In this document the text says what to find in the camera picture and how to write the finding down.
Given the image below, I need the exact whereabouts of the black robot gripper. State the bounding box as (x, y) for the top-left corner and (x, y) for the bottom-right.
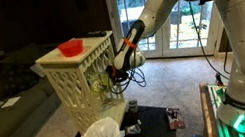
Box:
(105, 62), (131, 86)

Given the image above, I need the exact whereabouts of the yellow green round plate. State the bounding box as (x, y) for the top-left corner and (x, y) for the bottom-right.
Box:
(86, 70), (112, 95)

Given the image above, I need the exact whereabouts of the white lattice wooden shelf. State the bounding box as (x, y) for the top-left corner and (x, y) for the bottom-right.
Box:
(32, 28), (132, 137)

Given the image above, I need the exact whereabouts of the small printed cup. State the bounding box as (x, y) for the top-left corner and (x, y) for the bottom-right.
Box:
(127, 98), (140, 115)

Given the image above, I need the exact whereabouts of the black remote control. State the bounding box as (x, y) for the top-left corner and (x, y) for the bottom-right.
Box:
(76, 29), (109, 42)

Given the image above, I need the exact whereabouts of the red plastic bowl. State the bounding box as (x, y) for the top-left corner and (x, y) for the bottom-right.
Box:
(56, 37), (86, 59)

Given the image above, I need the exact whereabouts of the clear plastic zip bag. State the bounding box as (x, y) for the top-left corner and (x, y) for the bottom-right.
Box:
(124, 122), (143, 137)

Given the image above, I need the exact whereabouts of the DVD case with dark figure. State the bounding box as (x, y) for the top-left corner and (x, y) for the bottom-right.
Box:
(165, 105), (187, 131)

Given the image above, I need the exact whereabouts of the dark patterned pillow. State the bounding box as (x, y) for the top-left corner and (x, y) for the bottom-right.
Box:
(0, 55), (42, 97)

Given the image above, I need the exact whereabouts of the white paper note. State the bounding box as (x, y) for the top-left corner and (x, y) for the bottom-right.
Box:
(0, 96), (23, 109)

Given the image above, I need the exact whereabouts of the black gripper cable bundle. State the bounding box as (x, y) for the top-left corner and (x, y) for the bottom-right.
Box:
(106, 64), (150, 97)

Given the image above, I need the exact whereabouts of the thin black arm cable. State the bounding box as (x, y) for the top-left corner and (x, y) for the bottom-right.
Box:
(187, 0), (237, 86)

